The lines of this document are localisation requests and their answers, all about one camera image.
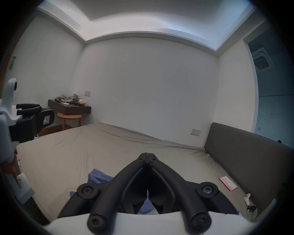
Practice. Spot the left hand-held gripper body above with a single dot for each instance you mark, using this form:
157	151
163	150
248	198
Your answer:
25	128

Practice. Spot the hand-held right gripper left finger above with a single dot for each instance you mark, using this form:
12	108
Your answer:
108	190

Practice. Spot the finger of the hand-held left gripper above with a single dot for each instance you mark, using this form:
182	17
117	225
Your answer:
27	111
32	105

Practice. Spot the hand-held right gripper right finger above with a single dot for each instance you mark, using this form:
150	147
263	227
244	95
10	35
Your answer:
183	190

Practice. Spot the person's left hand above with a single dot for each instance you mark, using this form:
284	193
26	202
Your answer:
9	167

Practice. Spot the blue garment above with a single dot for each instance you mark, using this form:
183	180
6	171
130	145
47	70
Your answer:
98	176

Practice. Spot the round wooden stool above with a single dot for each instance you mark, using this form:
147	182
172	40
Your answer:
69	119

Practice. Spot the bed with beige sheet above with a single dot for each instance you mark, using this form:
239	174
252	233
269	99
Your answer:
114	146

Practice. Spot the red and white card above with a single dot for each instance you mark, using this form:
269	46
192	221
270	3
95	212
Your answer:
227	183

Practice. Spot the white hand controller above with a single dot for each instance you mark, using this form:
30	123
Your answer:
247	198

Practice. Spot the dark grey padded headboard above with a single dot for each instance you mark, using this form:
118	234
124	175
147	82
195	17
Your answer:
248	156

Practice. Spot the dark wall-mounted shelf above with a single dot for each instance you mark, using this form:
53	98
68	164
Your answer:
69	107

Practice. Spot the white wall socket plate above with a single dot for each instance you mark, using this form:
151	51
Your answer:
87	93
195	132

